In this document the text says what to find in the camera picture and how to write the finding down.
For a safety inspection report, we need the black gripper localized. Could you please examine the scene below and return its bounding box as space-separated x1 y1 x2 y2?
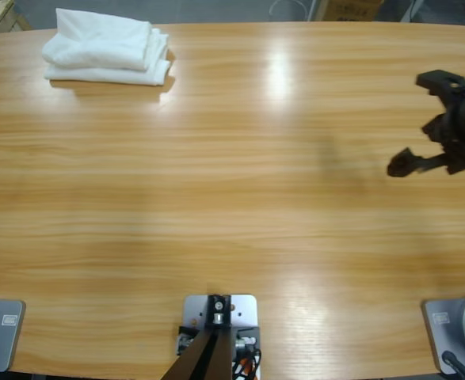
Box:
387 89 465 178

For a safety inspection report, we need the white cloth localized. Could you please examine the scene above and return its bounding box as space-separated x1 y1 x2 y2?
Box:
44 55 173 87

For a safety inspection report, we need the white t-shirt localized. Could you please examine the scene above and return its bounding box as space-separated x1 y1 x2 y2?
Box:
41 7 170 73

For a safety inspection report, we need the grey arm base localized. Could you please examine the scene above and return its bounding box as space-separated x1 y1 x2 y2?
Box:
0 298 26 373
421 293 465 376

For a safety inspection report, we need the cardboard box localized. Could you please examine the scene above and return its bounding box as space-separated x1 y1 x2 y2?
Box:
326 0 383 21

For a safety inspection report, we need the orange clamp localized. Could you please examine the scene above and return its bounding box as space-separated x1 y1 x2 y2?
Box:
234 350 261 380

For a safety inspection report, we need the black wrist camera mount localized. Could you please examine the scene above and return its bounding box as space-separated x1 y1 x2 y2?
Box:
415 69 465 107

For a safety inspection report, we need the black base cable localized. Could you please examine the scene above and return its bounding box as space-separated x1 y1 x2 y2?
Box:
441 350 465 380

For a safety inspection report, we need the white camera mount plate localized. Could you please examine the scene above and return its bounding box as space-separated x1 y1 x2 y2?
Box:
182 294 261 380

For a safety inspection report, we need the dark camera post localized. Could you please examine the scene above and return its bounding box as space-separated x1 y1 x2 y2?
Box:
162 293 237 380

